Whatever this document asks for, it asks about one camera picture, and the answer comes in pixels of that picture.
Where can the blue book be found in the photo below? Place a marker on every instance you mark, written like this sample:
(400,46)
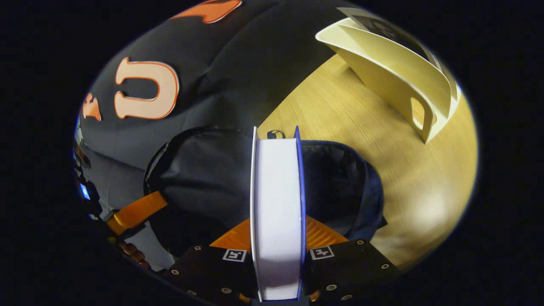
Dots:
(276,212)

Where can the white book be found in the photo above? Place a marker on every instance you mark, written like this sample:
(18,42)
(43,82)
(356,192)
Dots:
(391,32)

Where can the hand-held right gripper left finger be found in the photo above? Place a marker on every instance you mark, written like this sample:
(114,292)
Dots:
(204,272)

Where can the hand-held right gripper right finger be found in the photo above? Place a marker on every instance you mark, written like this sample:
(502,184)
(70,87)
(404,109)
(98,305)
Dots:
(352,267)

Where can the white plastic bookshelf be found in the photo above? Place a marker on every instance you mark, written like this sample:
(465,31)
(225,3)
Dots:
(382,63)

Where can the dark blue schoolbag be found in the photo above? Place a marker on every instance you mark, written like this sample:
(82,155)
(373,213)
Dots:
(204,178)

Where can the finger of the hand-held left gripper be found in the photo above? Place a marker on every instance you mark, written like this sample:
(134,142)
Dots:
(136,212)

